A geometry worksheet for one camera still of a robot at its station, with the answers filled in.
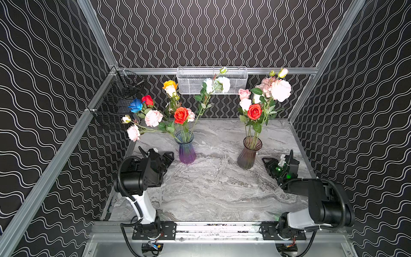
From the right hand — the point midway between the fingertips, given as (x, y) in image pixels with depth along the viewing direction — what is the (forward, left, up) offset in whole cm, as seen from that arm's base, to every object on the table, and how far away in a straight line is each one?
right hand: (265, 160), depth 93 cm
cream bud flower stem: (+11, +49, +32) cm, 60 cm away
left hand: (+4, +52, 0) cm, 52 cm away
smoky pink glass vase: (-3, +12, +8) cm, 15 cm away
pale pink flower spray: (+9, +40, +27) cm, 50 cm away
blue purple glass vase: (+1, +45, +5) cm, 45 cm away
